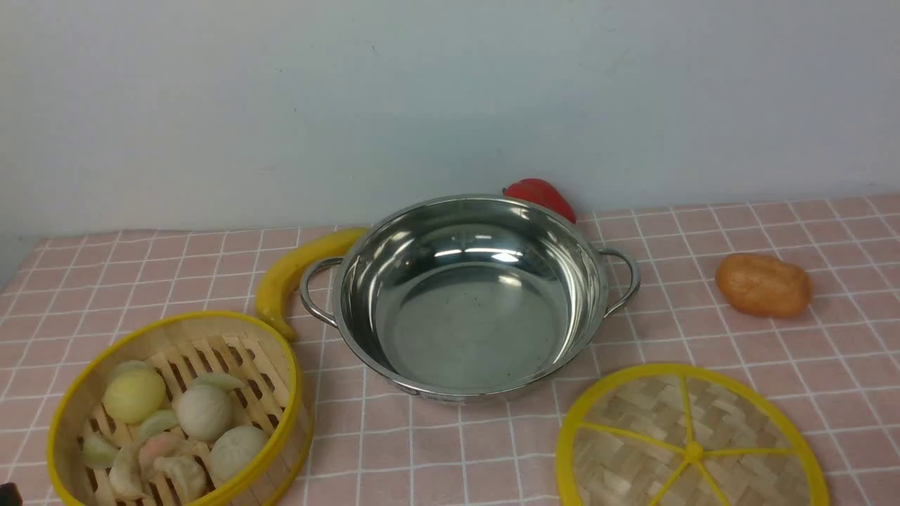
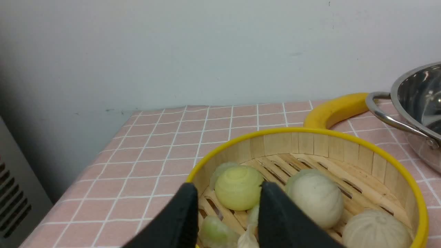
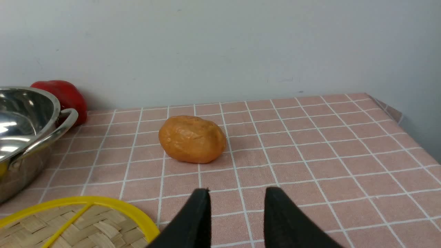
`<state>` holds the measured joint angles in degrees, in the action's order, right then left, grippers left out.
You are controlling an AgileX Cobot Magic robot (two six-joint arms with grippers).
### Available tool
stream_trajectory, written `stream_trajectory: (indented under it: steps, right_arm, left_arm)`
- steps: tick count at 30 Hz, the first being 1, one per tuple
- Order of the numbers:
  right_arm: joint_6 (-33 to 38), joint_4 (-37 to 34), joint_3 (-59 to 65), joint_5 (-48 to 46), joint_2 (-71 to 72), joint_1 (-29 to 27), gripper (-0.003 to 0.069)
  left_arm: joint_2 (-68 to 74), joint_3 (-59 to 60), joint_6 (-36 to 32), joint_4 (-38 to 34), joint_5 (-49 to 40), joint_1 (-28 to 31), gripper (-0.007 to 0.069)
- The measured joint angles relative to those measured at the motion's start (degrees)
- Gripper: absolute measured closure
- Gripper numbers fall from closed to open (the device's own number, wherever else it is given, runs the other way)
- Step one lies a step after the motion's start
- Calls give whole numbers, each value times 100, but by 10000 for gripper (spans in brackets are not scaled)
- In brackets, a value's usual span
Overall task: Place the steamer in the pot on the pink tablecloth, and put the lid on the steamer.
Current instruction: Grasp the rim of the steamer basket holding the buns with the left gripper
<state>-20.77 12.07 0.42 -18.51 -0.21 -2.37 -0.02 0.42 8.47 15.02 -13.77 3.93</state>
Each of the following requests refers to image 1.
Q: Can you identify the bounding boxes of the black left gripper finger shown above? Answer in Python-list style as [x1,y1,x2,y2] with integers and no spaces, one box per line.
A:
[0,483,23,506]

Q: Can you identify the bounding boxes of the yellow bamboo steamer basket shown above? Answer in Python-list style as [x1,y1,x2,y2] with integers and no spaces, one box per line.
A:
[47,311,314,505]

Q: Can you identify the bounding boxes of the yellow woven steamer lid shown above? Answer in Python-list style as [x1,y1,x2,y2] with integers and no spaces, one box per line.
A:
[555,364,832,505]

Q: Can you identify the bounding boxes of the stainless steel pot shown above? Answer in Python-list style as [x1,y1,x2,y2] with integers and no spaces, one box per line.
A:
[298,195,642,404]

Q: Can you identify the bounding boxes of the yellow round bun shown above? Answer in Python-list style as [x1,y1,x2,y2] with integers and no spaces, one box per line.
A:
[102,368,166,424]

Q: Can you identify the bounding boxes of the pale dumpling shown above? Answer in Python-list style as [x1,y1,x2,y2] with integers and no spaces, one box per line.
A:
[153,457,207,504]

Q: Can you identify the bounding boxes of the white round bun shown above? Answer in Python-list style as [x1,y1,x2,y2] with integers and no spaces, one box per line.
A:
[174,384,233,443]
[208,425,268,484]

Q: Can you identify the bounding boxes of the white round bun front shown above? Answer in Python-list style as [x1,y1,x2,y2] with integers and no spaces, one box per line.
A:
[208,425,268,484]

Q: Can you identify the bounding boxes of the yellow banana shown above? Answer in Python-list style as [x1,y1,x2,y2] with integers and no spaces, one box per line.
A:
[255,228,367,342]

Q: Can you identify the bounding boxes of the red pepper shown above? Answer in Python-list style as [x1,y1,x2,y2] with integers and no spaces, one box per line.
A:
[503,177,577,223]

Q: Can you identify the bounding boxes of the orange brown potato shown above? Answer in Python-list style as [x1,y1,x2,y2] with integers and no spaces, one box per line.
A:
[714,253,814,319]

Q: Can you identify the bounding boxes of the pink checkered tablecloth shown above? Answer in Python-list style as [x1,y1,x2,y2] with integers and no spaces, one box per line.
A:
[1,195,899,505]

